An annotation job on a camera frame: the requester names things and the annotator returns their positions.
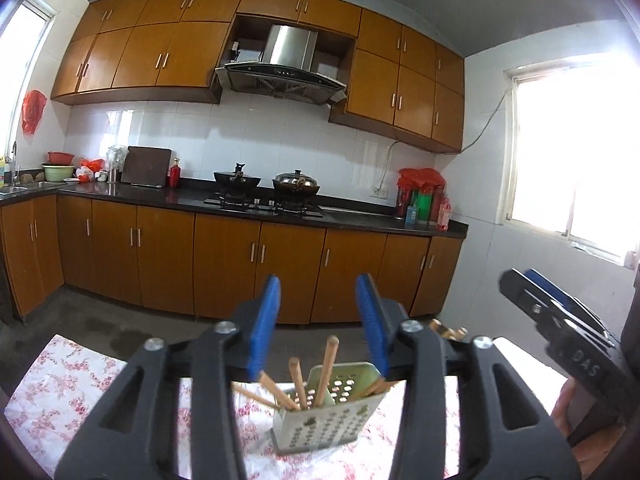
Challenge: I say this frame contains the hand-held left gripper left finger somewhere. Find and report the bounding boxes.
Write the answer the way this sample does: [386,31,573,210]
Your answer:
[54,274,283,480]

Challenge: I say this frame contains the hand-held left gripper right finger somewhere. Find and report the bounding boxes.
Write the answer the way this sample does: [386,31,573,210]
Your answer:
[354,273,583,480]

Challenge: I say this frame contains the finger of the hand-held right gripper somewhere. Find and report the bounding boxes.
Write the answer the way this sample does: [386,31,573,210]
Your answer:
[524,268,617,344]
[500,268,577,344]

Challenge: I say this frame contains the green plastic chopstick holder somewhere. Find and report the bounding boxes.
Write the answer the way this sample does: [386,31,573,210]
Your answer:
[271,361,390,457]

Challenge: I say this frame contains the steel cup of utensils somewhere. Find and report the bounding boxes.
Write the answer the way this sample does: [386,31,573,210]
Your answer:
[106,144,130,184]

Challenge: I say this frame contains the person's right hand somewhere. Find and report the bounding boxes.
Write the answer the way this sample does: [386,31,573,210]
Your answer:
[549,378,582,439]

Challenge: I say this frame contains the black gas stove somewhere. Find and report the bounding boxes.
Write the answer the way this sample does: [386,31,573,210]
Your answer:
[203,192,325,219]

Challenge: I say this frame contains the wooden base cabinets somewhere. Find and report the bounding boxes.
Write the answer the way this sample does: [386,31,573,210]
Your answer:
[0,192,464,327]

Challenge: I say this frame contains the cluster of condiment bottles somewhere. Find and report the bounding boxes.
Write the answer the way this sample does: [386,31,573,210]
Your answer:
[394,182,454,232]

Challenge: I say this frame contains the pot with metal lid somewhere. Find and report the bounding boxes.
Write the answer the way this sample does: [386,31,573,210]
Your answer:
[272,169,321,199]

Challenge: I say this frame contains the wide bright window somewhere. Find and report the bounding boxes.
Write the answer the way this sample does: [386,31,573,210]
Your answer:
[504,54,640,267]

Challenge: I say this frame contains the black wok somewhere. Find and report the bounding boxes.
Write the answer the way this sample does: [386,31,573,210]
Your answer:
[213,162,262,196]

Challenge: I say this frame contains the crumpled red plastic bag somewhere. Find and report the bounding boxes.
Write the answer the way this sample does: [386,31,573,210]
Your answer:
[397,167,445,192]

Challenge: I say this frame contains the black kitchen countertop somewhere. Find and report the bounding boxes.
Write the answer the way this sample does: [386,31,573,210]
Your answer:
[0,177,469,239]

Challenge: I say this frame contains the dark cutting board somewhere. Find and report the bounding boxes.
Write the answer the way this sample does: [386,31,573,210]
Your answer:
[121,146,173,187]

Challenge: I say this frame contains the red floral tablecloth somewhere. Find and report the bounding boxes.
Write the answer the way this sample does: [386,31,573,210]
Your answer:
[4,333,532,480]

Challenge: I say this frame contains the red and white plastic bag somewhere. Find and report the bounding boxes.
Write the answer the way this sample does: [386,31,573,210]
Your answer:
[75,158,107,181]

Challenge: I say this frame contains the green basin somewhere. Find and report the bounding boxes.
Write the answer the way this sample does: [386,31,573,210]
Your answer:
[41,162,76,183]

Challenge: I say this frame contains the steel range hood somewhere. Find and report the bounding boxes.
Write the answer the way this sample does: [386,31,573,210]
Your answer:
[214,24,349,107]

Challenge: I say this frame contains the hanging red plastic bag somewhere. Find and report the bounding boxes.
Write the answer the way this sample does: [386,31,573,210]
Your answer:
[20,89,49,136]

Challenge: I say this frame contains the wooden cabinet with open niche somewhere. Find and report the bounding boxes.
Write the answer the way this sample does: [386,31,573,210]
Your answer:
[230,0,362,69]

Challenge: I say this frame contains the narrow window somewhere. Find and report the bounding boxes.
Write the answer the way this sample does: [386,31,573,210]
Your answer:
[0,0,59,192]

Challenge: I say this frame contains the short wall cable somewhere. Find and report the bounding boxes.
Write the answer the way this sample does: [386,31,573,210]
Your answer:
[377,140,401,191]

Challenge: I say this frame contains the long wall cable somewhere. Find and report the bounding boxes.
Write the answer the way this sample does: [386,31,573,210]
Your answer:
[459,87,516,154]

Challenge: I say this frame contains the stepped wooden wall cabinets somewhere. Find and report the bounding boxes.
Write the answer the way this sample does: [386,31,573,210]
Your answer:
[328,8,466,154]

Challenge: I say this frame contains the long wooden wall cabinets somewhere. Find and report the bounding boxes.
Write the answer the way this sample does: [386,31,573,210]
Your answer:
[50,0,249,106]

